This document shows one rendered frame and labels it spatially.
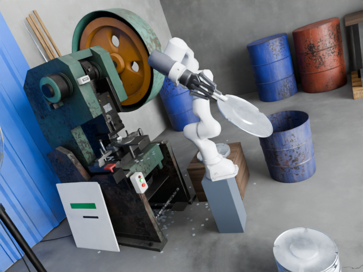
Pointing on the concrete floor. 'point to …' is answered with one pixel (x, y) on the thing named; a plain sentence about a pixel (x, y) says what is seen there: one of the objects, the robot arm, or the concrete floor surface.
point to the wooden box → (199, 171)
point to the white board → (88, 215)
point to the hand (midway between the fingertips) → (219, 97)
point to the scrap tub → (289, 147)
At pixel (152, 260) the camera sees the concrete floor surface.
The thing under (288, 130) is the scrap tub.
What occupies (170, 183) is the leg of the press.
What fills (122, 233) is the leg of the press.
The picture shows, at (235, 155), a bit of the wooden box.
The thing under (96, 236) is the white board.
